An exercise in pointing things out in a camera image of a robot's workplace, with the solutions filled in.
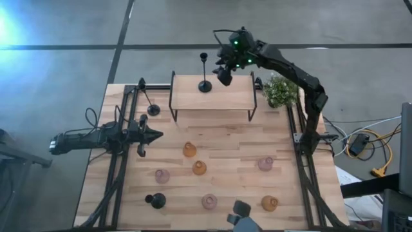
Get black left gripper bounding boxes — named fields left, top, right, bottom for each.
left=127, top=114, right=164, bottom=158

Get tall black candlestick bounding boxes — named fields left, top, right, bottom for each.
left=198, top=52, right=213, bottom=94
left=138, top=77, right=161, bottom=117

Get yellow extension cable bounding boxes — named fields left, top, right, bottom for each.
left=344, top=128, right=394, bottom=179

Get white cable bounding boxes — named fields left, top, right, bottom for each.
left=333, top=115, right=403, bottom=158

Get black aluminium table frame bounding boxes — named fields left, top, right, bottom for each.
left=73, top=77, right=350, bottom=232

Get black side stand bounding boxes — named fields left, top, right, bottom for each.
left=0, top=128, right=53, bottom=169

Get black desk bar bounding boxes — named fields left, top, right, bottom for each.
left=340, top=173, right=400, bottom=199

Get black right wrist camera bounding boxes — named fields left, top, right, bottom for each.
left=229, top=26, right=256, bottom=52

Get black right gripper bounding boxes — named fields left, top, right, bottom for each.
left=212, top=46, right=248, bottom=87

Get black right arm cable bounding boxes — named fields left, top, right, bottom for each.
left=212, top=28, right=241, bottom=46

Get black equipment case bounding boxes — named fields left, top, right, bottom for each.
left=381, top=188, right=412, bottom=232

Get short black candlestick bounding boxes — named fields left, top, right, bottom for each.
left=144, top=192, right=167, bottom=209

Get wooden shelf with black legs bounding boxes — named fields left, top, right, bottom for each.
left=168, top=70, right=258, bottom=123

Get potted green plant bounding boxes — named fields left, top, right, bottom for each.
left=262, top=73, right=300, bottom=109

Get pink ribbed glass candle holder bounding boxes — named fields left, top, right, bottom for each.
left=257, top=156, right=274, bottom=172
left=154, top=169, right=171, bottom=185
left=201, top=193, right=218, bottom=211

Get amber ribbed glass candle holder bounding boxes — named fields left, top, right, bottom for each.
left=261, top=195, right=279, bottom=213
left=192, top=160, right=208, bottom=177
left=182, top=141, right=198, bottom=159

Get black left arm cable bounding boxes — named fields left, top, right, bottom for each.
left=64, top=107, right=109, bottom=136

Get grey monitor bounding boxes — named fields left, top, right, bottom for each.
left=398, top=101, right=412, bottom=198

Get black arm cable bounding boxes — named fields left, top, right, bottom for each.
left=64, top=107, right=109, bottom=136
left=212, top=28, right=241, bottom=46

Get black power adapter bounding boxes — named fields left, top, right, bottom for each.
left=348, top=133, right=371, bottom=158

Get white papers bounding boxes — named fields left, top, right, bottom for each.
left=334, top=164, right=384, bottom=226

